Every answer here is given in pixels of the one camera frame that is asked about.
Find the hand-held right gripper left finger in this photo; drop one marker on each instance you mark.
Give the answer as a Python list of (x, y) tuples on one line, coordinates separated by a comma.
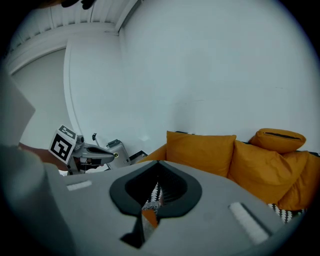
[(100, 200)]

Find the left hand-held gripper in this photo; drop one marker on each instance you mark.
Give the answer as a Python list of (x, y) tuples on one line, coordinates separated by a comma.
[(61, 147)]

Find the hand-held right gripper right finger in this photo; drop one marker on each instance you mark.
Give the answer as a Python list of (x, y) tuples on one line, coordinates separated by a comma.
[(205, 230)]

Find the person's left forearm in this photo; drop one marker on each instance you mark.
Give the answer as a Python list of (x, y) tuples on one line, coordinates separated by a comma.
[(37, 153)]

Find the silver suitcase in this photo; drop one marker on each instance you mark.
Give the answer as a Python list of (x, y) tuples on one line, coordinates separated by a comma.
[(120, 156)]

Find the black phone holder stand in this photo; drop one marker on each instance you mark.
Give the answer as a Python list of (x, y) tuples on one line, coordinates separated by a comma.
[(95, 138)]

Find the black box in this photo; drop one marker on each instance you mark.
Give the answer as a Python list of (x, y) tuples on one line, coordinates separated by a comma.
[(138, 154)]

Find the orange cushion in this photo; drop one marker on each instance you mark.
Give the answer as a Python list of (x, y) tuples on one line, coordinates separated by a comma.
[(257, 172), (156, 153), (277, 142), (200, 155), (303, 182)]

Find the white door frame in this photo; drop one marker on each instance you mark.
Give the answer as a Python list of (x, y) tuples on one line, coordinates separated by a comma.
[(67, 100)]

